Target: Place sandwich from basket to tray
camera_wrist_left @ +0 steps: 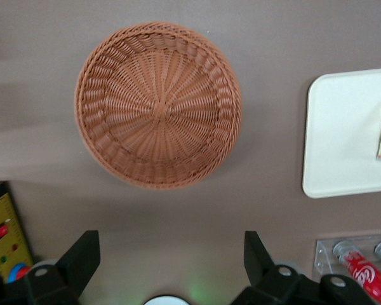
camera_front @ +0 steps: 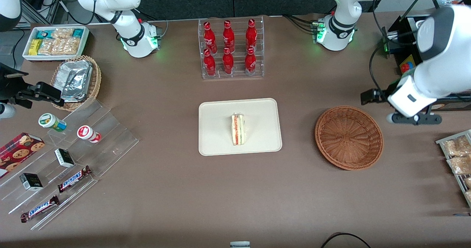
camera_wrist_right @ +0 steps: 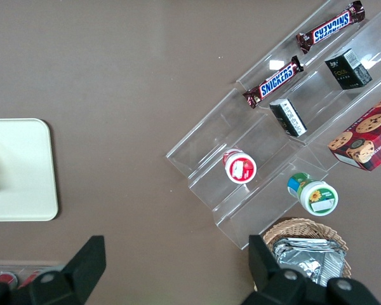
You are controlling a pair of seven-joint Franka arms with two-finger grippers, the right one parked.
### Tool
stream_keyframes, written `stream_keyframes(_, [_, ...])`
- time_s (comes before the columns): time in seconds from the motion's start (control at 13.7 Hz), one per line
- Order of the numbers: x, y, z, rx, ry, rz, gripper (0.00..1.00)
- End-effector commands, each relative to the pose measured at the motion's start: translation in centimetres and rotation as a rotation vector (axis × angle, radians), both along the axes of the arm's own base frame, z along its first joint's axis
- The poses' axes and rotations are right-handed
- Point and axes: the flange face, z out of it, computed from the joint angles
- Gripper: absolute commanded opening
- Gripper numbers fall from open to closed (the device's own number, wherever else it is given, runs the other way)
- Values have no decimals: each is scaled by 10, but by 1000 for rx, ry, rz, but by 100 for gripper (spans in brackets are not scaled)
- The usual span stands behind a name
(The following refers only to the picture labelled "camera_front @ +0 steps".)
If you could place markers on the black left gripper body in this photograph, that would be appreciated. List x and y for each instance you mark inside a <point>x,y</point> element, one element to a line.
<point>382,95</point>

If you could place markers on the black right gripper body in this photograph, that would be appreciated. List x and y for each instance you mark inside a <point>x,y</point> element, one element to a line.
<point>10,86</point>

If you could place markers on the triangle sandwich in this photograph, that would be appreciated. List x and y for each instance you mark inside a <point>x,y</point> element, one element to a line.
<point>238,130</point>

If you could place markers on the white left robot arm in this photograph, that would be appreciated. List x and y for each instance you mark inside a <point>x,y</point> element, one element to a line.
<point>342,5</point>

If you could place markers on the large brown wicker basket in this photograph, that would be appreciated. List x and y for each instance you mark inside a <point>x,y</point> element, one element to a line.
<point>347,137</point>

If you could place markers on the small tan wicker basket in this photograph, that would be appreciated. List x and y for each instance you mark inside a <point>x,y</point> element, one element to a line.
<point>95,82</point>

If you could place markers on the cream plastic tray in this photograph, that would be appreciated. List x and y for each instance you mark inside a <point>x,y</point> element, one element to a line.
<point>217,130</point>

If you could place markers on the green lid yogurt cup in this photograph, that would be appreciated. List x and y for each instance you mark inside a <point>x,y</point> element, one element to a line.
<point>51,122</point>

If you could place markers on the silver foil packet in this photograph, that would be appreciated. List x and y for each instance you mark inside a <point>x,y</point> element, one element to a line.
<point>75,77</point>
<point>73,97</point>

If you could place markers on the white rectangular snack bin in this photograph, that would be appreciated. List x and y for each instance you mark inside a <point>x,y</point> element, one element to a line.
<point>26,53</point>

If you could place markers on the clear bag of crackers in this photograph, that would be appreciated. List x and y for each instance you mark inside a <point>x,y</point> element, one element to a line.
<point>62,33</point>
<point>70,46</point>
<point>49,46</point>

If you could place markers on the yellow snack pack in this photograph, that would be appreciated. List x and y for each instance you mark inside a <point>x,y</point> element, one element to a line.
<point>35,47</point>

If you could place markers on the teal snack pack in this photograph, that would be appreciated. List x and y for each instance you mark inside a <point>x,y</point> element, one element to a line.
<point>43,34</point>
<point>78,32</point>

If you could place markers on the red lid yogurt cup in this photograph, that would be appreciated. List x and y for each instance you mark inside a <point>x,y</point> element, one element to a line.
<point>88,134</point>

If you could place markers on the black countertop appliance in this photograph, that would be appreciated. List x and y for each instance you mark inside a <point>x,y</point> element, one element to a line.
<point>402,42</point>

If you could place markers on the red cookie box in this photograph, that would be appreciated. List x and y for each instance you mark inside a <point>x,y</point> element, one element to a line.
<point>18,152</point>

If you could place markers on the small black carton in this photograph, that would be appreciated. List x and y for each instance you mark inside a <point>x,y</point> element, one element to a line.
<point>64,158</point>
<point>31,181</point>

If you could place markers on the clear acrylic step display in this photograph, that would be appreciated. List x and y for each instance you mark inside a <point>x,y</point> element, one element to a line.
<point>110,134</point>

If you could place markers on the steel appliance pan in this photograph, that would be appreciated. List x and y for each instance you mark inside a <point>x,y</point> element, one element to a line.
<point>414,22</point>

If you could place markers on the snickers chocolate bar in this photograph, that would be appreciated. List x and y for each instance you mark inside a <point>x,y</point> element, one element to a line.
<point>73,179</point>
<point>39,208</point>

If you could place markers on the clear bag of pastry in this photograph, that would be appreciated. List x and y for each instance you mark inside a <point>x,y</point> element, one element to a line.
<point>460,165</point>
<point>468,195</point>
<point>456,146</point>
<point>467,182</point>

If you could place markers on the red cola bottle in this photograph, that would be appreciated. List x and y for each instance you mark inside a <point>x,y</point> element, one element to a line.
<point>227,63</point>
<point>251,35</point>
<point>209,64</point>
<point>228,37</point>
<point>250,63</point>
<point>209,38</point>

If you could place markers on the clear acrylic bottle rack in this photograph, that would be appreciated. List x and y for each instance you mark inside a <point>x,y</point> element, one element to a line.
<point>239,77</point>

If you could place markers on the aluminium frame profile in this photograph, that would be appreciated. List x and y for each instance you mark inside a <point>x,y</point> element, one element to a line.
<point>55,1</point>

